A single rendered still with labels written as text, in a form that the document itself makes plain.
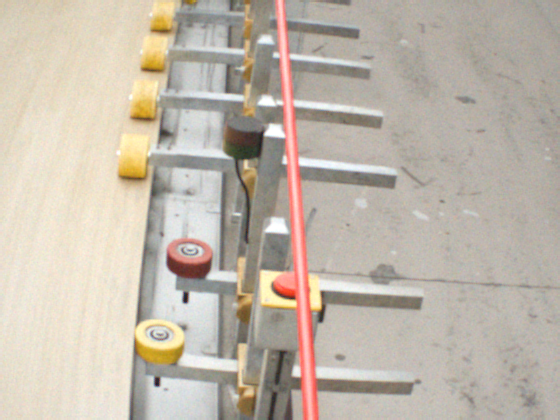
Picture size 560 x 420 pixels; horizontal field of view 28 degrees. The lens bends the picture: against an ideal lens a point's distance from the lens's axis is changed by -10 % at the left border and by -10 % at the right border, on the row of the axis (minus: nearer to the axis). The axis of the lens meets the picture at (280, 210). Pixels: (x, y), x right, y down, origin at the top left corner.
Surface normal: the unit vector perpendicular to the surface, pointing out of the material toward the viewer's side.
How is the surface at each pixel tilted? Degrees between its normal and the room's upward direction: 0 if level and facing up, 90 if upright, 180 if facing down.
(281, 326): 90
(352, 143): 0
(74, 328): 0
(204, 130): 0
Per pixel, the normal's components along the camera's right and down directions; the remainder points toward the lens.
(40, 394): 0.13, -0.85
